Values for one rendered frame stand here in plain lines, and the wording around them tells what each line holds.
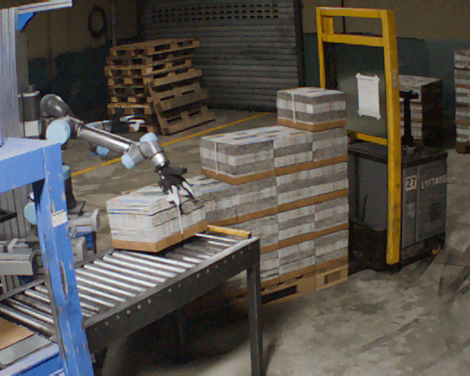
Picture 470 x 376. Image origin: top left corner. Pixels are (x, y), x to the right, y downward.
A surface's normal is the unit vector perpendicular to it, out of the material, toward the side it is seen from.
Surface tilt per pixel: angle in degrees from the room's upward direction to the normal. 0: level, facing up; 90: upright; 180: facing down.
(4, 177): 90
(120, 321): 90
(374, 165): 90
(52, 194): 90
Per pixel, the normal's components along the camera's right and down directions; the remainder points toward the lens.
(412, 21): -0.57, 0.24
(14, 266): 0.02, 0.26
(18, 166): 0.82, 0.11
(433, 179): 0.54, 0.19
